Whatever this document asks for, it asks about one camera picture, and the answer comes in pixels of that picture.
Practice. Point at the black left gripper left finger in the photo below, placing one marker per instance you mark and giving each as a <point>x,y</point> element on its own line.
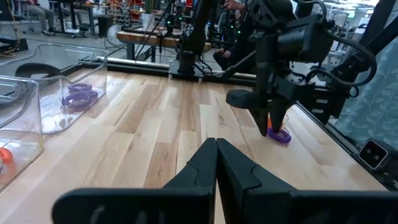
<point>174,205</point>

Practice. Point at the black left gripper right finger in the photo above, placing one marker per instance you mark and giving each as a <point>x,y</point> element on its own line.
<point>264,205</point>

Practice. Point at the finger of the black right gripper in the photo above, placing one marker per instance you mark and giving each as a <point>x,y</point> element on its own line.
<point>280,112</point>
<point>261,118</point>

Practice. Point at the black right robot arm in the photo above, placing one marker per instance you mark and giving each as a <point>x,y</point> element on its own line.
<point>199,28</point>

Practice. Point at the person's hand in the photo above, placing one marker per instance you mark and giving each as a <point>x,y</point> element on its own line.
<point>234,4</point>
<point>225,53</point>

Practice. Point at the person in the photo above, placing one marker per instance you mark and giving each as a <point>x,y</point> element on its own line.
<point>239,43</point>
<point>37,11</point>

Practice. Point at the wooden workbench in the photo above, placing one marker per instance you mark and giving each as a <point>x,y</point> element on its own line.
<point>149,39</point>

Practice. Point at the clear plastic bin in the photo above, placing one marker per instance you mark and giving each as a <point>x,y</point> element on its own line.
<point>93,102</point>
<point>31,124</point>

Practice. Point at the shelf with red boxes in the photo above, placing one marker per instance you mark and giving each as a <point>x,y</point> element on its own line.
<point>133,12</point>

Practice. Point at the grey round fan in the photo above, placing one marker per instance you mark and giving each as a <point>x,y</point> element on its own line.
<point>113,34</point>

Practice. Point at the black waste bin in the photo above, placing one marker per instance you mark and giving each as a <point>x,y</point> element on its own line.
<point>105,26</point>

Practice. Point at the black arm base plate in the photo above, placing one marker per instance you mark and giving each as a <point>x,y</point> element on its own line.
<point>211,74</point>

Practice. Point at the black camera box white face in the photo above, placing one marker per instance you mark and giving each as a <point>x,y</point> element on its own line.
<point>373,154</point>

